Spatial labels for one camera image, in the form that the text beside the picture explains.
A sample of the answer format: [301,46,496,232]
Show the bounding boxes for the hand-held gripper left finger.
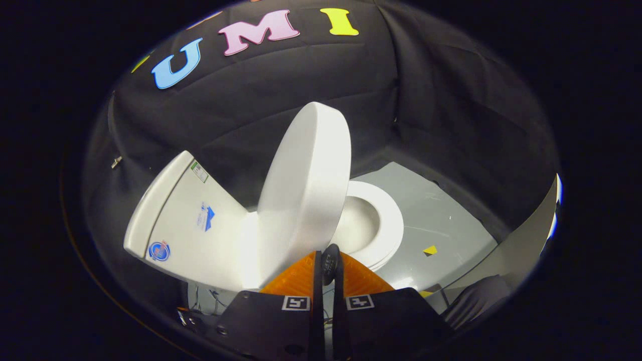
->
[216,248,332,361]

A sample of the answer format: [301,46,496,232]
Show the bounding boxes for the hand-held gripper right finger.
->
[331,251,452,361]

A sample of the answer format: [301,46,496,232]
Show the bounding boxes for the white toilet lid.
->
[257,102,352,290]

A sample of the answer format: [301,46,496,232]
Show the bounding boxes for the white toilet seat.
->
[346,180,405,272]

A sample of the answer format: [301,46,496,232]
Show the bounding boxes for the white ceramic toilet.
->
[123,150,405,292]

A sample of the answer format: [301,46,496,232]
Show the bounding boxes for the white board panel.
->
[441,173,563,291]

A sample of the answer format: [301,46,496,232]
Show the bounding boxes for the black backdrop cloth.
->
[83,0,560,301]

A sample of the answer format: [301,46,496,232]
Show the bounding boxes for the thin cables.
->
[190,282,236,316]

